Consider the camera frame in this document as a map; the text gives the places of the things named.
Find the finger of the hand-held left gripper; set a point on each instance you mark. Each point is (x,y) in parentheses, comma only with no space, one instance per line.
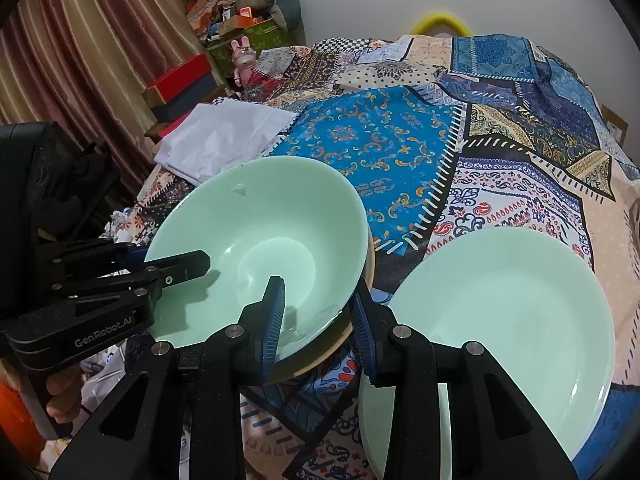
(182,265)
(90,255)

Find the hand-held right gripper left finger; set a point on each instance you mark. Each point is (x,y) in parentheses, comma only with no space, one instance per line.
(275,330)

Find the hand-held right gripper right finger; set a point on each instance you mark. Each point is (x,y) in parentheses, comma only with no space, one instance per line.
(364,340)

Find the green bowl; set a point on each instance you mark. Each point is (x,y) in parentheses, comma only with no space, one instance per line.
(280,220)

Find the green plate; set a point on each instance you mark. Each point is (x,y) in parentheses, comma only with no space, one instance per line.
(500,340)

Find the person's left hand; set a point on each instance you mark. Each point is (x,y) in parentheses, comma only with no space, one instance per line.
(65,395)

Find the pile of plastic bags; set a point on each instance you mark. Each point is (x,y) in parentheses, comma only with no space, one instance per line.
(107,385)

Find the orange container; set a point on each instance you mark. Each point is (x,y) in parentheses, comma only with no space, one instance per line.
(17,420)

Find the white cloth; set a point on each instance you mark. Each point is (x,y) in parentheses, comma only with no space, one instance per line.
(215,135)

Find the dark grey box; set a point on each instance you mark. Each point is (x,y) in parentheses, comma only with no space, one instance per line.
(185,100)

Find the red box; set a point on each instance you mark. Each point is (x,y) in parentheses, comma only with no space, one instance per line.
(180,77)

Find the patchwork printed blanket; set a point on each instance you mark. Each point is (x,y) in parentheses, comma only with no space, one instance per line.
(380,145)

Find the striped brown curtain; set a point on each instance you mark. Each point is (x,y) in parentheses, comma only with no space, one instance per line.
(85,45)

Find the pink bunny toy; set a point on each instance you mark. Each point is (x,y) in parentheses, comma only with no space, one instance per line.
(244,60)

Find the pile of small boxes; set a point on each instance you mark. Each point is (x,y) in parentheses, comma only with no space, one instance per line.
(225,10)

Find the grey-green cushion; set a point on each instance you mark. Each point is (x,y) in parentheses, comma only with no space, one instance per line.
(285,0)

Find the cardboard box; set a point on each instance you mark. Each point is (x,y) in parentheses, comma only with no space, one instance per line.
(614,122)

